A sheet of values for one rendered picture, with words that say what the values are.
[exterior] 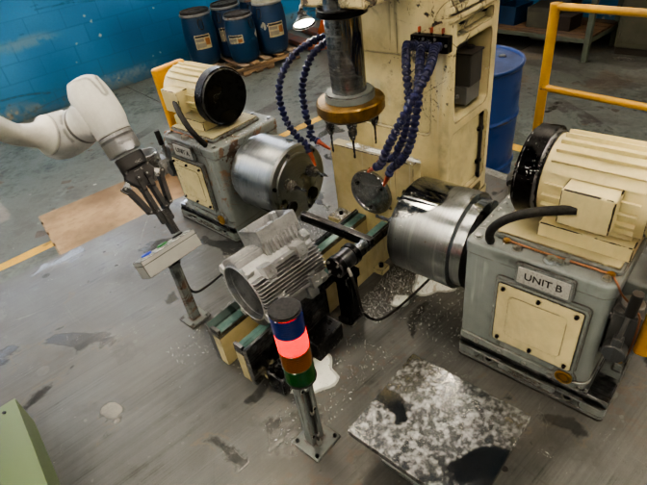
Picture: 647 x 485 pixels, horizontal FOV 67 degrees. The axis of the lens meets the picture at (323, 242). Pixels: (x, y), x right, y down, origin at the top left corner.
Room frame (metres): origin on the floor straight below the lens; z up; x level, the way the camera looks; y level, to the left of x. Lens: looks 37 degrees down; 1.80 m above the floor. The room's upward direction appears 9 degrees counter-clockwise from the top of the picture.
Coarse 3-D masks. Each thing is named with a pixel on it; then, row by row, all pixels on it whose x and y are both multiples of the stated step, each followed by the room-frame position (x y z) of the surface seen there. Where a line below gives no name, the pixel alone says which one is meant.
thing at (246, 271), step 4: (300, 232) 0.99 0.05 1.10; (304, 232) 0.99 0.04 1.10; (308, 232) 0.99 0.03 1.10; (300, 236) 0.98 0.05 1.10; (304, 236) 0.98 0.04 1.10; (308, 236) 0.98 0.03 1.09; (304, 240) 0.98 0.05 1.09; (220, 268) 0.96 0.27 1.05; (244, 268) 0.88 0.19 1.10; (248, 268) 0.88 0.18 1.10; (252, 268) 0.88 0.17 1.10; (244, 272) 0.87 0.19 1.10; (248, 272) 0.87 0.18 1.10; (252, 272) 0.87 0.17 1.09; (320, 272) 0.95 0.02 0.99; (324, 272) 0.95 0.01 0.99; (244, 276) 0.87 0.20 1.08; (248, 276) 0.87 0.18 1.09; (324, 276) 0.94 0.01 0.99; (324, 280) 0.95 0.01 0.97; (244, 312) 0.92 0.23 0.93; (264, 316) 0.84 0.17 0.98; (268, 316) 0.83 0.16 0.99; (268, 320) 0.83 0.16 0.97
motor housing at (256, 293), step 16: (240, 256) 0.93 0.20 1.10; (256, 256) 0.93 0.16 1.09; (272, 256) 0.93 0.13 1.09; (288, 256) 0.92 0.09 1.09; (320, 256) 0.95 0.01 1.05; (224, 272) 0.95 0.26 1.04; (240, 272) 0.89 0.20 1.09; (256, 272) 0.89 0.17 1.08; (288, 272) 0.90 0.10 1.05; (304, 272) 0.92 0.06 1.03; (240, 288) 0.96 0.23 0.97; (256, 288) 0.85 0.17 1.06; (272, 288) 0.86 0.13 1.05; (288, 288) 0.87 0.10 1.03; (304, 288) 0.89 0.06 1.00; (240, 304) 0.93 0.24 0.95; (256, 304) 0.93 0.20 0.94; (256, 320) 0.89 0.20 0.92
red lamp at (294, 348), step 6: (306, 330) 0.61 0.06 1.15; (300, 336) 0.59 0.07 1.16; (306, 336) 0.60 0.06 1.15; (276, 342) 0.59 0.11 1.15; (282, 342) 0.58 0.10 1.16; (288, 342) 0.58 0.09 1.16; (294, 342) 0.58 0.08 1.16; (300, 342) 0.59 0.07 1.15; (306, 342) 0.60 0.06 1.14; (282, 348) 0.59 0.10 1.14; (288, 348) 0.58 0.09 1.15; (294, 348) 0.58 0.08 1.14; (300, 348) 0.58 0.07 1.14; (306, 348) 0.59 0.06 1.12; (282, 354) 0.59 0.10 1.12; (288, 354) 0.58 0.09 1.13; (294, 354) 0.58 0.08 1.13; (300, 354) 0.58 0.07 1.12
